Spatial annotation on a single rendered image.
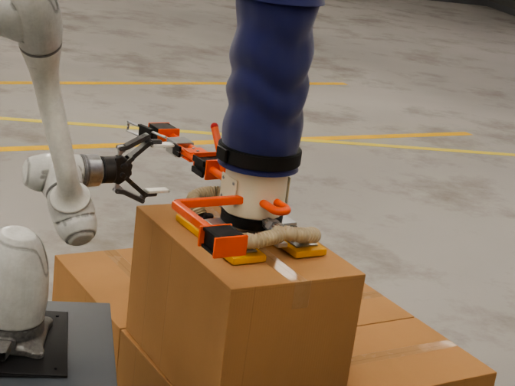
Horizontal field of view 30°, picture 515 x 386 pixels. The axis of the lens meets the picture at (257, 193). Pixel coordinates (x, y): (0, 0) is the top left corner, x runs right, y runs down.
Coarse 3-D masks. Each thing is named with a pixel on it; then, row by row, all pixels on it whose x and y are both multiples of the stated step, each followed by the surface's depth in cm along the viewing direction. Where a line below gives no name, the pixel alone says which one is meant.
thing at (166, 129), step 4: (148, 124) 310; (152, 124) 308; (156, 124) 309; (160, 124) 310; (164, 124) 310; (168, 124) 311; (152, 128) 308; (156, 128) 305; (160, 128) 305; (164, 128) 306; (168, 128) 306; (172, 128) 307; (176, 128) 308; (160, 132) 304; (164, 132) 305; (168, 132) 305; (172, 132) 306; (176, 132) 307; (156, 136) 305; (168, 136) 306
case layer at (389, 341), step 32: (64, 256) 339; (96, 256) 343; (128, 256) 346; (64, 288) 332; (96, 288) 317; (128, 288) 320; (384, 320) 320; (416, 320) 324; (128, 352) 287; (384, 352) 298; (416, 352) 300; (448, 352) 303; (128, 384) 288; (160, 384) 269; (352, 384) 276; (384, 384) 278; (416, 384) 280; (448, 384) 285; (480, 384) 292
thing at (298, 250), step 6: (288, 240) 259; (288, 246) 257; (294, 246) 256; (300, 246) 256; (306, 246) 257; (312, 246) 258; (318, 246) 259; (288, 252) 256; (294, 252) 254; (300, 252) 254; (306, 252) 255; (312, 252) 256; (318, 252) 257; (324, 252) 258
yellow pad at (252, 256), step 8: (176, 216) 270; (200, 216) 269; (208, 216) 263; (184, 224) 266; (192, 224) 263; (192, 232) 262; (256, 248) 252; (240, 256) 245; (248, 256) 246; (256, 256) 247; (264, 256) 248; (232, 264) 244
